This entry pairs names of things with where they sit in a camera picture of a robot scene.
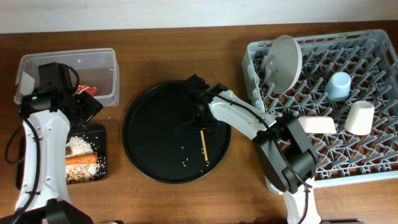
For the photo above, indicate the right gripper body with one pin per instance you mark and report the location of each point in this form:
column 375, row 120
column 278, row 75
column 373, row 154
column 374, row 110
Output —
column 205, row 121

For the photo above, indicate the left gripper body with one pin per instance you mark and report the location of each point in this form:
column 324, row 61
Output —
column 88, row 109

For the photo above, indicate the red snack wrapper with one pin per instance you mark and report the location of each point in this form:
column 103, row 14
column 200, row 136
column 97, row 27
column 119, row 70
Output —
column 91, row 90

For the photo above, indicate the pile of white rice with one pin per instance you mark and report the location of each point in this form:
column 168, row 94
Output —
column 81, row 145

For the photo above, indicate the dark brown food chunk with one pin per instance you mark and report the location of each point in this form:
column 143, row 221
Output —
column 68, row 151

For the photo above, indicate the wooden chopstick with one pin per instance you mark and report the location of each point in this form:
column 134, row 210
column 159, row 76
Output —
column 204, row 145

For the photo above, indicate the orange carrot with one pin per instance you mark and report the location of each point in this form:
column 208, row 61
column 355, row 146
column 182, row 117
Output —
column 82, row 159

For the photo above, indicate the peanut shells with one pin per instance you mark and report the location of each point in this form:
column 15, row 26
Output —
column 78, row 178

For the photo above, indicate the grey plate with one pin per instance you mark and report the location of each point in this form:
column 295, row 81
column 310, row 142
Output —
column 285, row 63

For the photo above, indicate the light blue cup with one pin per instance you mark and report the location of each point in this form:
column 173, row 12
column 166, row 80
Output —
column 338, row 86

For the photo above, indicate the white cup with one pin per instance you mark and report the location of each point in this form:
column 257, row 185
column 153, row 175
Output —
column 360, row 118

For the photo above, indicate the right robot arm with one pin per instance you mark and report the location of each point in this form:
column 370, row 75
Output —
column 287, row 157

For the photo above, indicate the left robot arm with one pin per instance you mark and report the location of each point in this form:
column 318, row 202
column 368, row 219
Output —
column 48, row 114

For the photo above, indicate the grey dishwasher rack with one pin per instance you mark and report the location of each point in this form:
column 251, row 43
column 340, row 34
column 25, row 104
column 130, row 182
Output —
column 369, row 58

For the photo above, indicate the black rectangular tray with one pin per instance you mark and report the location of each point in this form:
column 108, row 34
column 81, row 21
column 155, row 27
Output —
column 96, row 134

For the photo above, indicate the clear plastic bin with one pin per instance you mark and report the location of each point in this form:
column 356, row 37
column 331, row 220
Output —
column 96, row 67

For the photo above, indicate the round black serving tray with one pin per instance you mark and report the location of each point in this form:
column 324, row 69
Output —
column 161, row 145

